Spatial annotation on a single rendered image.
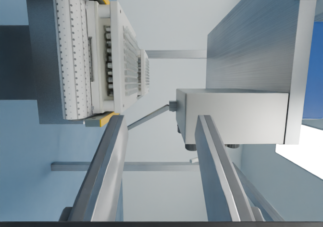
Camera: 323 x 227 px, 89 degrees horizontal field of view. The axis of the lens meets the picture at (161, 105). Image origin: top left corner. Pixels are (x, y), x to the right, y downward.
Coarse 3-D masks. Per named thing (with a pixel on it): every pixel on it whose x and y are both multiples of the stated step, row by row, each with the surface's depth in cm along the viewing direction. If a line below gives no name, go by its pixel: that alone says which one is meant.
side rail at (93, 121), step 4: (140, 96) 99; (104, 112) 43; (108, 112) 43; (92, 116) 37; (96, 116) 37; (100, 116) 37; (104, 116) 37; (88, 120) 34; (92, 120) 34; (96, 120) 34; (88, 124) 34; (92, 124) 34; (96, 124) 34
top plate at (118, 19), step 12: (120, 12) 37; (120, 24) 37; (120, 36) 37; (120, 48) 37; (120, 60) 37; (120, 72) 37; (120, 84) 38; (120, 96) 38; (132, 96) 52; (120, 108) 38
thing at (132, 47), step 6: (132, 42) 47; (132, 48) 46; (108, 54) 42; (126, 54) 42; (132, 54) 46; (132, 60) 47; (132, 66) 47; (132, 72) 46; (132, 78) 46; (132, 84) 47
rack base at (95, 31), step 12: (96, 12) 35; (96, 24) 36; (108, 24) 43; (96, 36) 36; (96, 48) 37; (96, 60) 37; (96, 72) 37; (96, 84) 38; (96, 96) 38; (108, 96) 43; (96, 108) 38
